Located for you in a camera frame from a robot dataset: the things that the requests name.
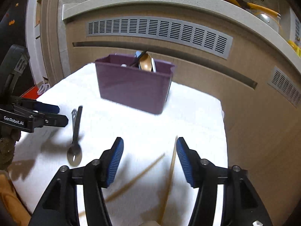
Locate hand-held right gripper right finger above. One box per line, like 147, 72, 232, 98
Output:
176, 137, 273, 226

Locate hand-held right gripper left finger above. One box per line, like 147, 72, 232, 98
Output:
29, 137, 125, 226

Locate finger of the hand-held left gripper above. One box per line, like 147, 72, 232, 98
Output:
30, 112, 69, 129
14, 96, 60, 114

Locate metal spoon with black handle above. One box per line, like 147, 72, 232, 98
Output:
67, 106, 83, 165

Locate purple plastic utensil holder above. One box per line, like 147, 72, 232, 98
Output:
95, 54, 175, 115

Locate black-handled utensil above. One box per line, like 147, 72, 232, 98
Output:
129, 49, 148, 68

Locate blue plastic spoon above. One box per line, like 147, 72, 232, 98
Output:
135, 50, 157, 73

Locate brown wooden spoon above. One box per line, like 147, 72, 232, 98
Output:
138, 53, 152, 72

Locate red flat item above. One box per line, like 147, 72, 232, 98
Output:
22, 85, 51, 100

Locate white textured towel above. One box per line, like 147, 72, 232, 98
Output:
9, 62, 229, 226

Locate white open shelf unit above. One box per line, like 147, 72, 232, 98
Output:
25, 0, 46, 87

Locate short grey vent grille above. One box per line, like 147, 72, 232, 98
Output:
267, 66, 301, 109

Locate long grey vent grille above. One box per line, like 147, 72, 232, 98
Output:
85, 16, 234, 60

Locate yellow box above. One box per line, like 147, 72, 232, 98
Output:
287, 40, 301, 57

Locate grey stone countertop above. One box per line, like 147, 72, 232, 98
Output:
62, 0, 301, 77

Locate glass pot lid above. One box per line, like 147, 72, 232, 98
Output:
256, 12, 282, 34

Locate tan rope-handled bag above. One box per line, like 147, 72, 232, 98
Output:
0, 171, 32, 226

